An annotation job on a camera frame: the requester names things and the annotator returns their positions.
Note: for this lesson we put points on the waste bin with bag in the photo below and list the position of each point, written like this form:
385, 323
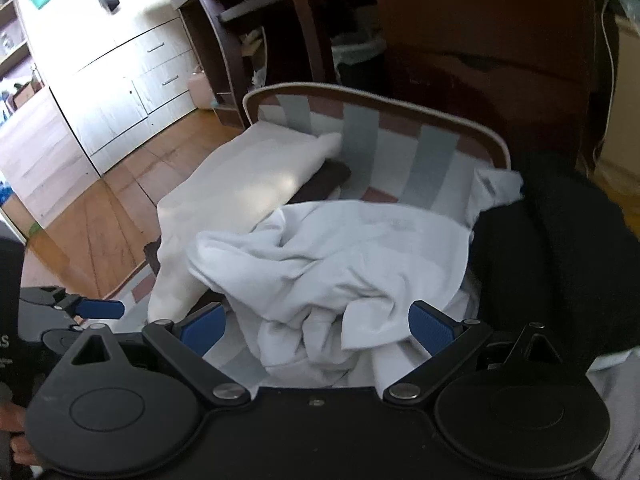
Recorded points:
357, 60

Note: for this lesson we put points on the dark brown folded garment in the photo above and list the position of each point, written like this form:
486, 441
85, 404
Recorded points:
325, 180

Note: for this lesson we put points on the small green floor item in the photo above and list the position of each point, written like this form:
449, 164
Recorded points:
36, 229

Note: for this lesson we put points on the blue printed box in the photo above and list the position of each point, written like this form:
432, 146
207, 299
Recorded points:
4, 107

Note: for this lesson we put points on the person's left hand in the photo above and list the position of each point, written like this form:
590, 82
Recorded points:
11, 417

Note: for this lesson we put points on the dark wooden desk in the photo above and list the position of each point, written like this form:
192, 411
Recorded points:
205, 50

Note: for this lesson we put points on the light grey garment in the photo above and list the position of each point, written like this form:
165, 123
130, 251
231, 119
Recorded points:
492, 185

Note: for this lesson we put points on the white crumpled bag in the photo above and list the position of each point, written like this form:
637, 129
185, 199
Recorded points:
255, 60

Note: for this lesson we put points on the blue plastic bag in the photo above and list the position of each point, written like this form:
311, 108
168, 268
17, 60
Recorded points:
3, 190

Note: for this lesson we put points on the pink container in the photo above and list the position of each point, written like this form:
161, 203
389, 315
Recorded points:
200, 90

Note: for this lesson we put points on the white wardrobe cabinet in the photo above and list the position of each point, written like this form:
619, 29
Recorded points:
100, 85

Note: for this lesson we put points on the white shirt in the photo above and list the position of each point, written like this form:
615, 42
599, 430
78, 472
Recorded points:
325, 270

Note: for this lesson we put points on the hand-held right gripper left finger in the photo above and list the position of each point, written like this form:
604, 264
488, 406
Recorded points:
205, 327

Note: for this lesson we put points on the dark wooden drawer chest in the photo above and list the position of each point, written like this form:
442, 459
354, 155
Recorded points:
475, 20

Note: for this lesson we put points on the beige cabinet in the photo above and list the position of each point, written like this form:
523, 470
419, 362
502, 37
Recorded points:
627, 100

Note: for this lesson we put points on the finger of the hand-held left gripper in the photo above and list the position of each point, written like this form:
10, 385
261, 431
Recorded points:
56, 336
100, 309

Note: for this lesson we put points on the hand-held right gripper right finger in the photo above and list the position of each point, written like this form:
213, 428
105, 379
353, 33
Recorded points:
429, 327

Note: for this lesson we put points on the black garment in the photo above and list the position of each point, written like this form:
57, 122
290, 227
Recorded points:
550, 240

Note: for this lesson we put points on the light wood shelf unit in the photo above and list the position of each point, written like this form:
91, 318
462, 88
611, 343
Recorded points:
45, 160

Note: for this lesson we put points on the small cardboard box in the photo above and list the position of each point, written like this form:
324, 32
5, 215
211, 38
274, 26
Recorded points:
24, 95

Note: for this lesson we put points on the cream folded garment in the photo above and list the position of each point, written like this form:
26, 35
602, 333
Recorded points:
240, 175

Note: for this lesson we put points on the checked floor mat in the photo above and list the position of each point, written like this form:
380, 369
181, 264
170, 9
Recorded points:
360, 130

